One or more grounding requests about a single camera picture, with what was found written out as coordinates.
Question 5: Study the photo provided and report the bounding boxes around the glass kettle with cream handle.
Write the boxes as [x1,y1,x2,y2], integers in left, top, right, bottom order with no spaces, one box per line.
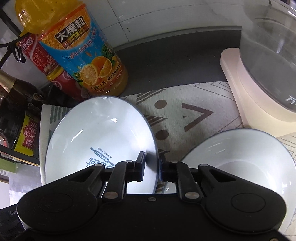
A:
[239,1,295,113]

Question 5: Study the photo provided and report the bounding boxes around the black metal shelf rack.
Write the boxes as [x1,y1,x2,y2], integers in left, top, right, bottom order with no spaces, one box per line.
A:
[0,4,75,167]

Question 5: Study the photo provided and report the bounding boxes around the orange juice bottle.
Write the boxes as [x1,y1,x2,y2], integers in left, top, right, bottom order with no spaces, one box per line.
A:
[15,1,128,96]

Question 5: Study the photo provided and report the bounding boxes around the white plate with blue logo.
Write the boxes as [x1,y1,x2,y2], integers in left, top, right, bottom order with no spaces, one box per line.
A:
[41,96,158,194]

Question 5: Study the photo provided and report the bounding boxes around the dark soy sauce bottle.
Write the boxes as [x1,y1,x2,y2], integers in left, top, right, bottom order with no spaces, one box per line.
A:
[1,70,44,158]

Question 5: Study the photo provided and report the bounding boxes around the patterned white table cloth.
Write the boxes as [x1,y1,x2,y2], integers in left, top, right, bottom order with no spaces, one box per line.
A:
[40,82,295,193]

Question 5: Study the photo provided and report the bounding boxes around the white bowl with blue rim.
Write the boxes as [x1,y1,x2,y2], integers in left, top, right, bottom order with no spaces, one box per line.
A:
[182,128,295,237]

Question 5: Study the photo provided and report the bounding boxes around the cream kettle base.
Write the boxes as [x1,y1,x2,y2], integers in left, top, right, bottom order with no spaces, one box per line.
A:
[220,48,295,137]

